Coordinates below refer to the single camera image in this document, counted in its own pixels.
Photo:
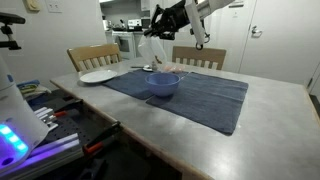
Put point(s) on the orange handled black clamp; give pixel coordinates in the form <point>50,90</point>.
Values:
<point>97,143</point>

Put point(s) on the dark blue placemat near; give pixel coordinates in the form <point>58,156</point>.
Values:
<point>133,83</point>

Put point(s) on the blue plastic bowl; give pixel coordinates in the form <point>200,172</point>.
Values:
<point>162,84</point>

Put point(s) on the dark blue placemat far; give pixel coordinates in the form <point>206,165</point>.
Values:
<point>211,101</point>

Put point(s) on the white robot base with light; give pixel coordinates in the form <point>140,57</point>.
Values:
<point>20,129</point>

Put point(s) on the brown snack pieces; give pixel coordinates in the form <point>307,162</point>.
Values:
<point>155,63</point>

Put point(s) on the metal spoon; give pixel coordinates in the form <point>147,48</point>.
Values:
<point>140,66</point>

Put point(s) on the small white plate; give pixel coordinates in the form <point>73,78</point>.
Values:
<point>147,68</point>

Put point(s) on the large white plate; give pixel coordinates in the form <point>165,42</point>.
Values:
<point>98,76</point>

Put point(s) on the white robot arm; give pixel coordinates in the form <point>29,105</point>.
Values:
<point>197,12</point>

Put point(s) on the wooden chair right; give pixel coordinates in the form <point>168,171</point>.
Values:
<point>94,56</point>

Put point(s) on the orange handled clamp upper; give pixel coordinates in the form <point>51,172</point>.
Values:
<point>61,107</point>

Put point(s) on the wooden chair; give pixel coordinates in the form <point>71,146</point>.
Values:
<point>207,57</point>
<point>94,56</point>

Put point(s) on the wooden chair left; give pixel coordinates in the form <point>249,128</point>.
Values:
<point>207,57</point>

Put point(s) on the white stove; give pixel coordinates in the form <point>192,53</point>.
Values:
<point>126,43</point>

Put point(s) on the dark blue placemat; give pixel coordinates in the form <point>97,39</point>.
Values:
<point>211,101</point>
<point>133,83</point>

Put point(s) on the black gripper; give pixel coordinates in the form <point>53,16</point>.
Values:
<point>166,22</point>

